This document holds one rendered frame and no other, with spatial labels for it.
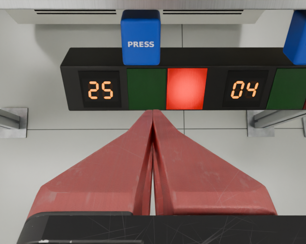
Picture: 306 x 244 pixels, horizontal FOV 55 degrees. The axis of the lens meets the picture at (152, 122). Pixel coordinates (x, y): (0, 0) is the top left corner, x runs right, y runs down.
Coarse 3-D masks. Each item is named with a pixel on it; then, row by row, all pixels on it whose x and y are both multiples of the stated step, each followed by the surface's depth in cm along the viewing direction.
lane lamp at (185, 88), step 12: (168, 72) 21; (180, 72) 21; (192, 72) 21; (204, 72) 21; (168, 84) 22; (180, 84) 22; (192, 84) 22; (204, 84) 22; (168, 96) 23; (180, 96) 23; (192, 96) 23; (168, 108) 23; (180, 108) 23; (192, 108) 23
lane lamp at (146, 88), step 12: (132, 72) 21; (144, 72) 21; (156, 72) 21; (132, 84) 22; (144, 84) 22; (156, 84) 22; (132, 96) 23; (144, 96) 23; (156, 96) 23; (132, 108) 23; (144, 108) 23; (156, 108) 23
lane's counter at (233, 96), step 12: (228, 72) 22; (240, 72) 22; (252, 72) 22; (264, 72) 22; (228, 84) 22; (240, 84) 22; (252, 84) 22; (264, 84) 22; (228, 96) 23; (240, 96) 23; (252, 96) 23
